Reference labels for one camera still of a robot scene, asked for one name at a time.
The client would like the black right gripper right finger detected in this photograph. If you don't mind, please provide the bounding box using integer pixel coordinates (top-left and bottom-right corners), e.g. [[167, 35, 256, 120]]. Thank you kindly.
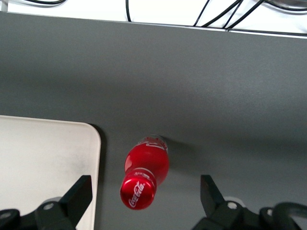
[[194, 174, 251, 230]]

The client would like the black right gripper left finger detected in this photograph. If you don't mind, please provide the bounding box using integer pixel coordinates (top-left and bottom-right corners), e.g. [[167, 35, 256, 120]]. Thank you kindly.
[[35, 174, 93, 230]]

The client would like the red coke bottle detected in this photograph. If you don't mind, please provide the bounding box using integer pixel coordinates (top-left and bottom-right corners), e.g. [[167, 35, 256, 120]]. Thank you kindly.
[[119, 134, 170, 211]]

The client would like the beige plastic tray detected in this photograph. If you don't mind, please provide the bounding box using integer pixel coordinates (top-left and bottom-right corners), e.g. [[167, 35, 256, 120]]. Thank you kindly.
[[0, 115, 102, 230]]

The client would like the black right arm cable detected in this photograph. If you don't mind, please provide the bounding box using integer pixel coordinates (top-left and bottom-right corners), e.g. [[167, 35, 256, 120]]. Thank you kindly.
[[260, 202, 307, 230]]

